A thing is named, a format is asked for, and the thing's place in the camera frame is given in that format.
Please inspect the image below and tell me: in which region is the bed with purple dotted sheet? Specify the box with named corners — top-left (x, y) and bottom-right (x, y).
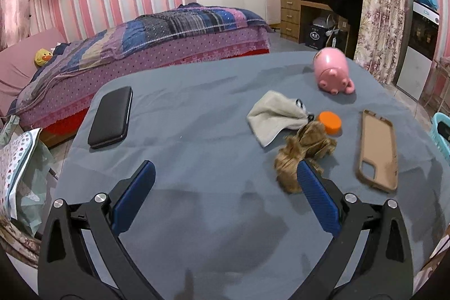
top-left (0, 28), bottom-right (271, 149)

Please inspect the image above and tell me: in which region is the floral patterned cloth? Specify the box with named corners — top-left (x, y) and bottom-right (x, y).
top-left (0, 216), bottom-right (41, 267)

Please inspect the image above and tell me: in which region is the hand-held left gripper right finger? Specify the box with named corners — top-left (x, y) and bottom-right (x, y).
top-left (296, 159), bottom-right (415, 300)

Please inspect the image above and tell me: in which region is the orange bottle cap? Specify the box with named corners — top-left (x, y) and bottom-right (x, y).
top-left (318, 111), bottom-right (342, 136)

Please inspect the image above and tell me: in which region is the blue plastic mesh basket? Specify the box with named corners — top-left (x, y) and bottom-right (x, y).
top-left (429, 112), bottom-right (450, 163)

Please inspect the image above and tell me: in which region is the pink pig mug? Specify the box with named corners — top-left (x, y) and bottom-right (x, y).
top-left (313, 48), bottom-right (356, 96)

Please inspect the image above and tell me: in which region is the grey towel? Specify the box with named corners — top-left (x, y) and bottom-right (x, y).
top-left (247, 90), bottom-right (314, 148)

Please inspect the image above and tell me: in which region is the yellow duck plush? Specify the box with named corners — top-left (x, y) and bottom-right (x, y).
top-left (34, 48), bottom-right (54, 68)

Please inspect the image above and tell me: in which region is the black phone wallet case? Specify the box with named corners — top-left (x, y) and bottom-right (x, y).
top-left (87, 86), bottom-right (133, 149)

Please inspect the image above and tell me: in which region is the brown furry cloth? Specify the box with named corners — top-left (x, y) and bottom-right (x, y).
top-left (274, 121), bottom-right (337, 194)

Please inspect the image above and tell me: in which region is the floral curtain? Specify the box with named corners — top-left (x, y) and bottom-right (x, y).
top-left (353, 0), bottom-right (415, 86)

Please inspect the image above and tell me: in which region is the brown phone case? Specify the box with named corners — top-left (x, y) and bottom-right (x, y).
top-left (356, 109), bottom-right (399, 194)

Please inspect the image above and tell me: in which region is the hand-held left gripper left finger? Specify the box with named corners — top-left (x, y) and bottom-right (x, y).
top-left (37, 160), bottom-right (166, 300)

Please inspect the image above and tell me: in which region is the wooden desk with drawers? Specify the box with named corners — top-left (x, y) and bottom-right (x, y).
top-left (276, 0), bottom-right (352, 55)

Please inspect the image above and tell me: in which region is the water dispenser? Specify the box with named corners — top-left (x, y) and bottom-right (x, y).
top-left (395, 0), bottom-right (441, 101)

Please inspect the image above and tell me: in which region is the patchwork plaid quilt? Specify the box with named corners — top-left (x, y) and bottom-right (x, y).
top-left (7, 2), bottom-right (275, 114)

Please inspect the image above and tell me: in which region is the black box under desk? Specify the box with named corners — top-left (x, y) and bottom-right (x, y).
top-left (305, 22), bottom-right (331, 50)

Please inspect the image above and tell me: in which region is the polka dot pillow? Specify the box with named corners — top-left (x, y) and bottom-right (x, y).
top-left (0, 128), bottom-right (43, 220)

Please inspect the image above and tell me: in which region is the green plastic bag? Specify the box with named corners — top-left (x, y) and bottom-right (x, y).
top-left (16, 140), bottom-right (55, 235)

